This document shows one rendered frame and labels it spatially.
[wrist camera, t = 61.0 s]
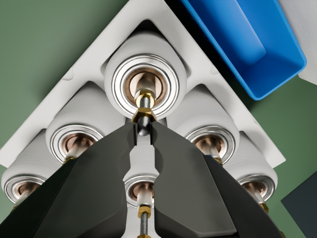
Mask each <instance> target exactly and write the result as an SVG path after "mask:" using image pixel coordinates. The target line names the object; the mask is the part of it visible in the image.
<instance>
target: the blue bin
mask: <svg viewBox="0 0 317 238"><path fill-rule="evenodd" d="M176 1H177V3H178V4H179V5H180V7H181V8H182V10H183V11H184V12H185V14H186V15H187V17H188V18H189V19H190V20H191V22H192V23H193V24H194V26H195V27H196V29H197V30H198V31H199V33H200V34H201V36H202V37H203V38H204V40H205V41H206V42H207V44H208V45H209V47H210V48H211V49H212V51H213V52H214V53H215V55H216V56H217V57H218V59H219V60H220V62H221V63H222V64H223V66H224V67H225V68H226V70H227V71H228V73H229V74H230V75H231V77H232V78H233V79H234V80H235V81H236V82H238V83H239V84H240V85H241V86H242V87H243V88H244V89H245V91H246V92H247V94H248V95H249V96H250V97H251V98H252V99H253V100H256V101H258V100H261V99H263V98H265V97H266V96H267V95H269V94H270V93H272V92H273V91H274V90H276V89H277V88H279V87H280V86H281V85H283V84H284V83H286V82H287V81H289V80H290V79H291V78H293V77H294V76H296V75H297V74H299V73H300V72H301V71H302V70H303V69H304V68H305V67H306V65H307V58H306V56H305V54H304V52H303V50H302V48H301V46H300V44H299V42H298V40H297V38H296V36H295V34H294V32H293V30H292V28H291V26H290V24H289V22H288V20H287V18H286V16H285V14H284V12H283V10H282V8H281V6H280V4H279V2H278V0H176Z"/></svg>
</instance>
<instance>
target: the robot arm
mask: <svg viewBox="0 0 317 238"><path fill-rule="evenodd" d="M137 127H138V123H135V122H129V123H126V124H125V125H123V126H121V127H120V128H118V129H116V130H115V131H113V132H111V133H110V134H108V135H106V136H104V137H103V138H101V139H100V140H98V141H97V142H95V143H94V144H92V145H91V146H90V147H89V148H87V149H86V150H85V151H84V152H83V153H82V154H81V155H80V156H78V157H77V158H76V159H69V160H68V161H67V162H66V163H65V164H63V165H62V166H61V167H60V168H59V169H58V170H57V171H56V172H55V173H53V174H52V175H51V176H50V177H49V178H48V179H47V180H46V181H45V182H43V183H42V184H41V185H40V186H39V187H38V188H37V189H36V190H35V191H33V192H32V193H31V194H30V195H29V196H28V197H27V198H26V199H25V200H24V201H23V202H22V203H21V204H20V205H19V206H17V207H16V208H15V209H14V210H13V211H12V212H11V213H10V214H9V215H8V216H7V218H6V219H5V220H4V221H3V222H2V223H1V224H0V238H121V237H122V236H123V234H124V233H125V229H126V220H127V211H128V208H127V200H126V192H125V183H124V181H123V179H124V177H125V175H126V173H127V172H128V171H129V170H130V168H131V163H130V152H131V150H132V149H133V148H134V146H137V138H138V132H137ZM150 145H153V147H154V156H155V169H156V170H157V171H158V173H159V176H158V177H157V178H156V180H155V181H154V229H155V232H156V233H157V235H158V236H159V237H161V238H284V237H283V235H282V234H281V232H280V230H279V229H278V227H277V226H276V224H275V223H274V222H273V220H272V219H271V218H270V216H269V215H268V213H267V212H266V211H265V210H264V209H263V207H262V206H261V205H260V204H259V203H258V202H257V200H256V199H255V198H254V197H253V196H252V195H251V194H250V193H249V192H248V191H247V190H246V189H245V188H244V187H243V186H242V185H241V184H240V183H239V182H238V181H237V180H236V179H235V178H234V177H233V176H232V175H230V174H229V173H228V172H227V171H226V170H225V169H224V168H223V167H222V166H221V165H220V164H219V163H218V162H217V161H216V160H215V159H214V158H213V157H212V156H211V155H205V154H204V153H203V152H202V151H201V150H200V149H199V148H198V147H197V146H196V145H194V144H193V143H192V142H191V141H189V140H188V139H186V138H185V137H183V136H181V135H180V134H178V133H176V132H175V131H173V130H171V129H169V128H168V127H166V126H164V125H163V124H161V123H159V122H157V121H154V122H150Z"/></svg>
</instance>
